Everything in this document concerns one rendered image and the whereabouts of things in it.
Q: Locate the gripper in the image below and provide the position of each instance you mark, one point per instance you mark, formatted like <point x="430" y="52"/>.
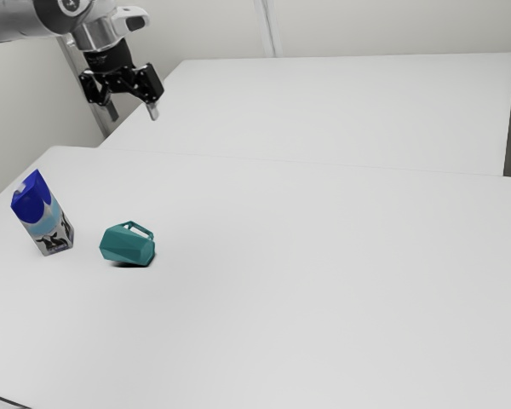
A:
<point x="106" y="57"/>

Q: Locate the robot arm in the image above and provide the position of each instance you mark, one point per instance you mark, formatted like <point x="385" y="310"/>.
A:
<point x="51" y="15"/>

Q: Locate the blue milk carton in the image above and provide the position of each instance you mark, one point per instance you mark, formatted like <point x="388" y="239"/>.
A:
<point x="40" y="213"/>

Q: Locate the teal faceted mug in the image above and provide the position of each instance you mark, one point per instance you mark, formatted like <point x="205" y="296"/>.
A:
<point x="125" y="246"/>

